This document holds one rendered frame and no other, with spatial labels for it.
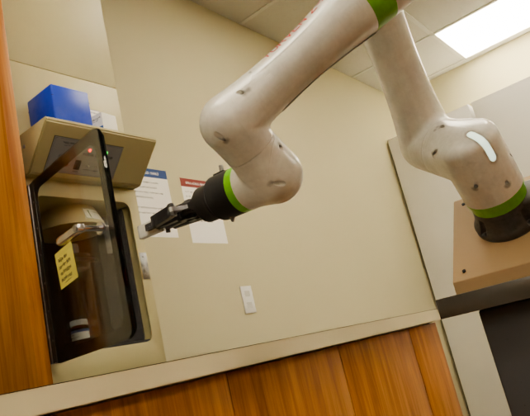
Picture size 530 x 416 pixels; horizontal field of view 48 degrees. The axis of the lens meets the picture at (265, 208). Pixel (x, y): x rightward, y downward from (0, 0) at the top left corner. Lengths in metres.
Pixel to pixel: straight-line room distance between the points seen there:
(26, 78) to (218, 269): 1.17
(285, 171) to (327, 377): 0.67
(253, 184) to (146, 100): 1.46
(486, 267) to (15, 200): 0.97
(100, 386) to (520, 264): 0.83
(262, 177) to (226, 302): 1.38
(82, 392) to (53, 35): 0.99
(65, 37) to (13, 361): 0.85
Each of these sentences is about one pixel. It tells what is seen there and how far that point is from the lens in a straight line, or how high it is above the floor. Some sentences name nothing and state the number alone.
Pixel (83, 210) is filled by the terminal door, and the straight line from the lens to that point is 1.19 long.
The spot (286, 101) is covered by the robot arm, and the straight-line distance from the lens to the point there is 1.04.
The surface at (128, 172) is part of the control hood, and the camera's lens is 1.55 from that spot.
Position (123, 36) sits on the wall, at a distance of 2.57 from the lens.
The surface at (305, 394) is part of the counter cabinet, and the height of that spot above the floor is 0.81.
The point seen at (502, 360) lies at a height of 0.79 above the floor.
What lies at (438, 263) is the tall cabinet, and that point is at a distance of 4.10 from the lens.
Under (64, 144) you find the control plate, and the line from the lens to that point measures 1.42.
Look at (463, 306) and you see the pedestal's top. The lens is 1.27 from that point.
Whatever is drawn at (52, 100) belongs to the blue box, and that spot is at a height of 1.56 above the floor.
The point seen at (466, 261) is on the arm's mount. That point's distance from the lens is 1.36.
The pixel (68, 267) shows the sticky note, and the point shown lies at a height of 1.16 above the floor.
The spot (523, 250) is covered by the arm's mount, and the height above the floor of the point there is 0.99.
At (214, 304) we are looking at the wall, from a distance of 2.33.
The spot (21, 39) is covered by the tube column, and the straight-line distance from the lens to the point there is 1.62.
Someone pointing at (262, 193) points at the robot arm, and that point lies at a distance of 1.06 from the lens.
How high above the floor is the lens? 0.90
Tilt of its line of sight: 14 degrees up
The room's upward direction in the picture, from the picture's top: 13 degrees counter-clockwise
